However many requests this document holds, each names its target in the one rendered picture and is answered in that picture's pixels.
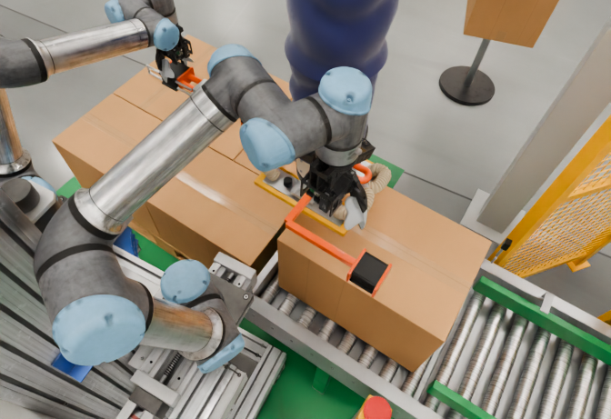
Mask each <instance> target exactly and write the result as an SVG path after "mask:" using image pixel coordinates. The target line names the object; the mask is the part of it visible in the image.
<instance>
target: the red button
mask: <svg viewBox="0 0 611 419"><path fill-rule="evenodd" d="M363 412H364V417H365V419H390V418H391V414H392V412H391V407H390V405H389V403H388V402H387V400H385V399H384V398H382V397H379V396H373V397H371V398H369V399H368V400H367V401H366V403H365V405H364V409H363Z"/></svg>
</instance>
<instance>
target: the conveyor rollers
mask: <svg viewBox="0 0 611 419"><path fill-rule="evenodd" d="M280 289H281V287H280V286H279V284H278V272H277V273H276V275H275V277H274V278H273V279H272V281H271V282H270V283H269V285H268V286H267V287H266V289H265V290H264V292H263V293H262V294H261V295H260V296H259V298H260V299H262V300H264V301H265V302H267V303H268V304H270V303H271V302H272V300H273V299H274V298H275V296H276V294H277V293H278V292H279V290H280ZM485 299H486V296H484V295H482V294H480V293H479V292H477V291H474V293H473V295H472V297H471V299H470V302H469V304H468V306H467V308H466V311H465V313H464V315H463V317H462V319H461V322H460V324H459V326H458V327H457V329H456V333H455V335H454V337H453V340H452V342H451V344H450V345H449V347H448V350H447V352H446V355H445V357H444V360H443V362H442V363H441V365H440V367H439V370H438V372H437V374H436V378H435V380H437V381H438V382H439V383H441V384H443V385H445V386H446V387H447V386H448V384H449V382H450V379H451V377H452V375H453V372H454V371H455V369H456V365H457V363H458V361H459V358H460V356H461V354H462V352H463V350H464V348H465V345H466V342H467V339H468V337H469V335H470V334H471V331H472V329H473V327H474V324H475V322H476V318H477V317H478V315H479V312H480V310H481V308H482V306H483V303H484V301H485ZM299 300H300V299H298V298H296V297H295V296H293V295H292V294H290V293H289V294H288V295H287V297H286V298H285V300H284V302H283V303H281V305H280V306H279V308H278V309H277V310H278V311H280V312H281V313H283V314H285V315H287V316H289V315H290V314H291V312H292V311H293V309H294V308H295V306H296V304H297V303H298V301H299ZM506 310H507V308H505V307H503V306H502V305H501V304H498V303H495V304H494V307H493V309H492V312H491V314H490V315H489V318H488V320H487V323H486V326H485V329H484V331H483V333H482V335H481V337H480V340H479V342H478V345H477V347H476V350H475V352H474V355H473V357H472V359H471V362H470V364H469V366H468V368H467V370H466V374H465V376H464V379H463V381H462V383H461V385H460V387H459V390H458V392H457V393H458V394H460V395H461V396H463V397H464V398H465V399H467V400H468V401H470V402H471V399H472V397H473V394H474V392H475V389H476V386H477V384H478V381H479V379H480V376H481V374H482V372H483V370H484V367H485V365H486V361H487V358H488V356H489V354H490V352H491V349H492V347H493V344H494V342H495V339H496V336H497V333H498V331H499V328H500V326H501V324H502V322H503V319H504V317H505V314H506ZM317 313H318V311H317V310H315V309H314V308H312V307H311V306H309V305H308V306H307V307H306V309H305V310H304V312H303V313H302V314H301V316H300V317H299V319H298V320H297V323H299V324H301V325H302V326H303V327H304V328H306V329H308V327H309V325H310V324H311V323H312V322H313V320H314V319H315V317H316V315H317ZM528 323H529V321H528V320H527V319H525V318H524V317H522V316H520V315H519V314H516V318H515V321H514V322H513V325H512V328H511V330H510V333H509V335H508V337H507V340H506V344H505V347H504V349H503V352H502V353H501V356H500V359H499V361H498V364H497V366H496V370H495V372H494V375H493V377H492V380H491V383H490V385H489V387H488V390H487V392H486V396H485V399H484V402H483V403H482V406H481V409H483V410H485V411H486V412H488V413H489V414H491V415H493V416H495V415H496V410H497V408H498V406H499V403H500V400H501V398H502V395H503V392H504V390H505V388H506V383H507V380H508V378H509V375H510V373H511V370H512V368H513V365H514V362H515V359H516V356H517V353H518V350H519V348H520V345H521V343H522V340H523V338H524V335H525V332H526V329H527V326H528ZM336 327H337V323H335V322H334V321H332V320H330V319H329V318H326V320H325V321H324V323H323V325H322V326H321V328H320V329H319V331H318V333H317V334H316V335H317V336H319V337H320V338H322V339H323V340H325V341H326V342H328V340H329V338H330V337H331V335H332V333H333V332H334V330H335V329H336ZM550 337H551V333H550V332H548V331H547V330H545V329H543V328H542V327H540V326H538V329H537V332H536V336H535V339H534V342H533V344H532V347H531V350H530V353H529V355H528V357H527V360H526V365H525V368H524V371H523V373H522V375H521V378H520V381H519V384H518V387H517V389H516V393H515V396H514V399H513V402H512V404H511V407H510V410H509V413H508V415H507V418H506V419H524V417H525V414H526V409H527V407H528V404H529V401H530V398H531V395H532V393H533V390H534V387H535V384H536V379H537V377H538V374H539V371H540V368H541V365H542V362H543V359H544V356H545V353H546V349H547V346H548V343H549V340H550ZM357 338H358V337H357V336H355V335H354V334H352V333H350V332H349V331H347V330H346V333H345V334H344V336H343V338H342V339H341V341H340V343H339V344H338V346H337V349H338V350H340V351H341V352H343V353H344V354H346V355H348V354H349V353H350V351H351V349H352V347H353V346H354V344H355V342H356V340H357ZM574 349H575V347H574V346H573V345H572V344H570V343H568V342H567V341H565V340H563V339H561V341H560V345H559V347H558V350H557V353H556V358H555V361H554V364H553V367H552V370H551V373H550V376H549V379H548V382H547V385H546V389H545V393H544V396H543V399H542V402H541V404H540V408H539V411H538V414H537V417H536V419H554V417H555V413H556V408H557V405H558V402H559V398H560V395H561V392H562V389H563V386H564V382H565V379H566V374H567V371H568V367H569V365H570V362H571V358H572V355H573V352H574ZM377 353H378V350H376V349H375V348H374V347H373V346H371V345H370V344H366V347H365V349H364V350H363V352H362V353H361V355H360V357H359V358H358V360H357V361H358V362H359V363H360V364H361V365H363V366H364V367H366V368H367V369H369V368H370V366H371V364H372V363H373V361H374V359H375V357H376V355H377ZM432 356H433V354H432V355H431V356H429V357H428V358H427V359H426V360H425V361H424V362H423V363H422V364H421V365H420V366H419V367H418V368H417V369H416V370H415V371H414V372H413V373H412V372H410V371H409V373H408V375H407V377H406V379H405V381H404V383H403V385H402V387H401V389H400V390H401V391H403V392H404V393H406V394H408V395H409V396H411V397H412V398H413V397H414V395H415V393H416V389H417V387H418V386H419V384H420V382H421V380H422V378H423V375H424V373H425V371H426V368H427V367H428V365H429V362H430V360H431V358H432ZM597 364H598V359H597V358H595V357H594V356H592V355H590V354H588V353H586V352H584V356H583V359H582V363H581V365H580V369H579V372H578V376H577V379H576V385H575V388H574V392H573V394H572V398H571V401H570V405H569V408H568V411H567V415H566V419H584V415H585V412H586V406H587V402H588V398H589V395H590V392H591V388H592V384H593V381H594V377H595V373H596V368H597ZM399 365H400V364H399V363H397V362H395V361H394V360H392V359H391V358H389V357H387V359H386V362H385V364H384V366H383V368H382V370H381V372H380V373H379V376H380V377H382V378H383V379H385V380H386V381H388V382H389V383H390V384H391V382H392V380H393V378H394V376H395V374H396V371H397V369H398V367H399ZM435 380H434V381H435ZM440 403H441V401H439V400H438V399H436V398H435V397H434V396H432V395H431V394H427V396H426V399H425V401H424V403H423V405H424V406H426V407H427V408H429V409H430V410H432V411H433V412H435V413H436V411H437V409H438V406H439V405H440ZM446 419H464V416H463V415H461V414H460V413H459V412H457V411H456V410H454V409H452V408H451V409H450V412H449V414H448V417H447V418H446ZM595 419H611V366H610V365H609V366H608V367H607V371H606V378H605V381H604V385H603V389H602V393H601V396H600V400H599V404H598V407H597V411H596V418H595Z"/></svg>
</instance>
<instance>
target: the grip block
mask: <svg viewBox="0 0 611 419"><path fill-rule="evenodd" d="M391 267H392V264H389V265H388V264H386V263H385V262H383V261H381V260H380V259H378V258H376V257H375V256H373V255H371V254H370V253H368V252H367V251H366V249H365V248H364V249H363V251H362V252H361V254H360V255H359V256H358V257H357V259H356V261H355V262H354V264H353V265H352V267H351V268H350V270H349V271H348V273H347V276H346V281H347V282H348V281H351V282H352V283H354V284H356V285H358V286H359V287H361V288H363V289H364V290H366V291H367V292H368V293H370V294H371V296H372V297H373V298H374V297H375V295H376V293H377V291H378V290H379V288H380V286H381V285H382V283H383V282H384V281H385V279H386V277H387V275H388V274H389V272H390V269H391Z"/></svg>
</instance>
